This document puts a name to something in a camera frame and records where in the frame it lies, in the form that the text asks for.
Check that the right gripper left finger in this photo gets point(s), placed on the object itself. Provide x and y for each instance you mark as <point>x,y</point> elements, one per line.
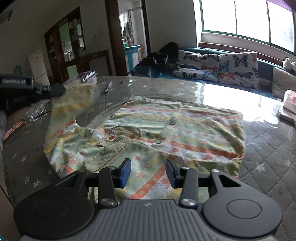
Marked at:
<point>63,209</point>

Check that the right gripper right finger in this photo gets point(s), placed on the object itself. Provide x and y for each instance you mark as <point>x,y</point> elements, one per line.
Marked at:
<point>228,205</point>

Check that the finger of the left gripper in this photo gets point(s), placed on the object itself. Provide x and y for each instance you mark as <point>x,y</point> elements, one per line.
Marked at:
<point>55,90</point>

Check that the patterned green children's shirt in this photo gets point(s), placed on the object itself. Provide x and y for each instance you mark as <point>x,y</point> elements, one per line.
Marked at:
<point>148,131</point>

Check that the white refrigerator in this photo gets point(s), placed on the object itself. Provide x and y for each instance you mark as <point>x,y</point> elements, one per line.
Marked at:
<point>38,68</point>

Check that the clear plastic food container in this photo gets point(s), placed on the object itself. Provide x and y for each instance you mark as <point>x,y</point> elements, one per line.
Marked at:
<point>89,77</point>

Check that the dark wooden display cabinet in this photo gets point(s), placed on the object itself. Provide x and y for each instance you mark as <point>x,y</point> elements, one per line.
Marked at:
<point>66,50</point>

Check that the black marker pen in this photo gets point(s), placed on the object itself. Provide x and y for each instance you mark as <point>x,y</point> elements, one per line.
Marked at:
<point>109,85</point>

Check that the round glass turntable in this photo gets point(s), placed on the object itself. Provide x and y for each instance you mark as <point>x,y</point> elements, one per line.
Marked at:
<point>104,116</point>

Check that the grey quilted star tablecloth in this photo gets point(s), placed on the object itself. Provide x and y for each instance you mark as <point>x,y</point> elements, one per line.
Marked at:
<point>268,165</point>

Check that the blue white cabinet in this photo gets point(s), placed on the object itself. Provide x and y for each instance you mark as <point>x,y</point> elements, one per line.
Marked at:
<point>132,56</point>

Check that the tissue pack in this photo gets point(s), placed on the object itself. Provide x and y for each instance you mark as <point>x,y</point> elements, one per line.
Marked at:
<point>287,110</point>

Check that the black bag on sofa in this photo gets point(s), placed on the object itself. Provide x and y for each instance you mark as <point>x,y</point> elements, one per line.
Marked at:
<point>157,63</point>

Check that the grey cushion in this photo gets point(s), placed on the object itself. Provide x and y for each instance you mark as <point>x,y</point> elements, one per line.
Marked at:
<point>282,81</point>

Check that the left butterfly pillow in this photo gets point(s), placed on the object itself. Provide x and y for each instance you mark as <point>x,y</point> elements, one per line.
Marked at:
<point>194,66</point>

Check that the butterfly pillow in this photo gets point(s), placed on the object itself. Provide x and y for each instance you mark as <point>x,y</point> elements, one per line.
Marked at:
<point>194,66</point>
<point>239,69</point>

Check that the right butterfly pillow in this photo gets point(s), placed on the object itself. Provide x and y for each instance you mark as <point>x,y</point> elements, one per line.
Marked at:
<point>239,69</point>

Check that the blue sofa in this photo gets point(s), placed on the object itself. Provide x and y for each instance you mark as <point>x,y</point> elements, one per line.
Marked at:
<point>265,70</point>

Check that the white plush toy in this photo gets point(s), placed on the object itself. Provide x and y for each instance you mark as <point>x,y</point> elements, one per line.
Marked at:
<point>289,65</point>

